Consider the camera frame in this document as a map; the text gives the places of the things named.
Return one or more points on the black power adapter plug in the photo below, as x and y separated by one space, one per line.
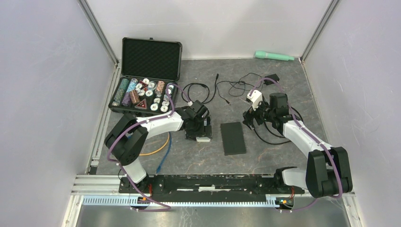
273 78

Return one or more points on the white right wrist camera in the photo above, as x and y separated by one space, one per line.
254 98

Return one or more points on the black poker chip case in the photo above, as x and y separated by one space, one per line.
147 67

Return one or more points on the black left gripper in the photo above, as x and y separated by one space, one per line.
204 131

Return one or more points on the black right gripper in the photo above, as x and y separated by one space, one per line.
248 116

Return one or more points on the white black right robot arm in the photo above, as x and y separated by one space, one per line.
327 171

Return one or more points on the white network switch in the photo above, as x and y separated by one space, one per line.
204 133

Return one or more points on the mint green flashlight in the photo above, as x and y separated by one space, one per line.
273 56

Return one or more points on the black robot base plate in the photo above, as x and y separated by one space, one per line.
214 188

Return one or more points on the black router box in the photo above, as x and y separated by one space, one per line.
233 138

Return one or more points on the aluminium frame rail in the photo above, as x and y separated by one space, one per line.
108 185

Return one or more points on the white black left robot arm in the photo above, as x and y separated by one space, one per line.
126 140

